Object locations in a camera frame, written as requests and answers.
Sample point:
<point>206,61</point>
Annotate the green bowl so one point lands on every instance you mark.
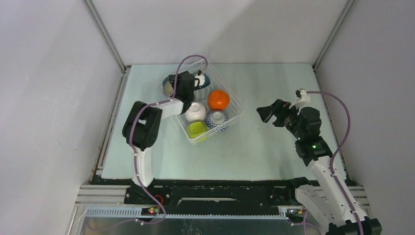
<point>196,129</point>

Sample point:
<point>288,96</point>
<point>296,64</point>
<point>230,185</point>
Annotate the dark bowl beige inside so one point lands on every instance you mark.
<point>167,85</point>

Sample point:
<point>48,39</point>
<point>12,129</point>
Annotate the orange bowl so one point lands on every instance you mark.
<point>218,100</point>

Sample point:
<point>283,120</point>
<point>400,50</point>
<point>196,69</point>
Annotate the white bowl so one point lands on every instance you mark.
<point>196,112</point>

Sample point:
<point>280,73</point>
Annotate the teal blue bowl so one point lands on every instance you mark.
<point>207,84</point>

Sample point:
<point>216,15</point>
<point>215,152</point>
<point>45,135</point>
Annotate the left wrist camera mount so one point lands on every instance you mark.
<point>200,79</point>

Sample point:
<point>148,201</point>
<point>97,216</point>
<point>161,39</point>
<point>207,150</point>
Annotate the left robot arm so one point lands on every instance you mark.
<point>141,128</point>

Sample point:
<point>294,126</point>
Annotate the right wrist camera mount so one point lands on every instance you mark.
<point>302,99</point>

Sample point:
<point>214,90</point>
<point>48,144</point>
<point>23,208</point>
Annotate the white wire dish rack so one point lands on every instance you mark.
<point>235,109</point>

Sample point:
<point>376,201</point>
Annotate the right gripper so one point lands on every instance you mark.
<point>279,109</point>

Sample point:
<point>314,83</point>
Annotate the blue patterned bowl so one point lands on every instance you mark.
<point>215,119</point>

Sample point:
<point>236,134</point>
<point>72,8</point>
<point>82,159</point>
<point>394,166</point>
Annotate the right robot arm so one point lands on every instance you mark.
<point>338,213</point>

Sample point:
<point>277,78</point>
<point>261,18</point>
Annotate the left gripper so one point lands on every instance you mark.
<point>172,79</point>

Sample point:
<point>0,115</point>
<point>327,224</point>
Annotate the grey cable duct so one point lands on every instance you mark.
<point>137,212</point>

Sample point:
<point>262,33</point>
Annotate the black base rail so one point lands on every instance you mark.
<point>215,196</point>

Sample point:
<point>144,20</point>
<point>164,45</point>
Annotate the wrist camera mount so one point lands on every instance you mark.
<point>302,99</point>
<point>200,79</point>

